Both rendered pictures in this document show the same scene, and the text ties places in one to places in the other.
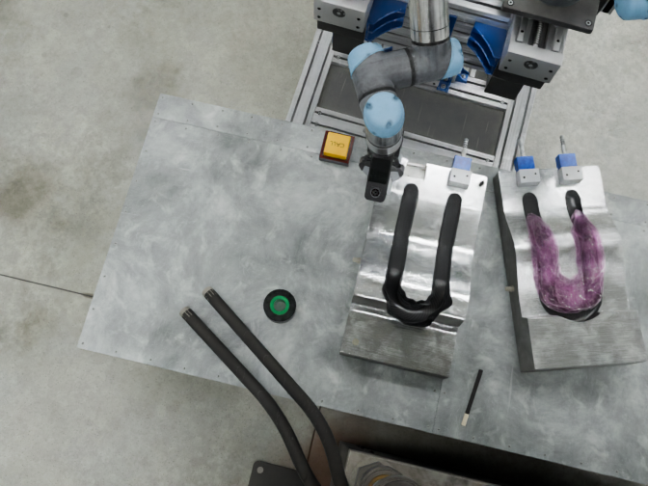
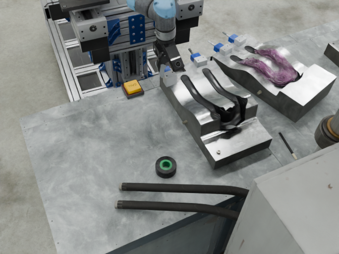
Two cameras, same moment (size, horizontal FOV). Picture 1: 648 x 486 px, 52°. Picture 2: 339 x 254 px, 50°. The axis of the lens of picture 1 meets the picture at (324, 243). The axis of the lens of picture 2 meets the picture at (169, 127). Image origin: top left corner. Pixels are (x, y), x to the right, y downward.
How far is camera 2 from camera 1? 78 cm
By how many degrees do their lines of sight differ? 28
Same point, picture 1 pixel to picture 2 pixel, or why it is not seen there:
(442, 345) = (256, 128)
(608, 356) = (323, 83)
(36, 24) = not seen: outside the picture
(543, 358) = (301, 100)
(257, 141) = (90, 109)
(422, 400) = (269, 162)
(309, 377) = not seen: hidden behind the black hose
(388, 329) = (227, 137)
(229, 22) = (14, 123)
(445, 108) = not seen: hidden behind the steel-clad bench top
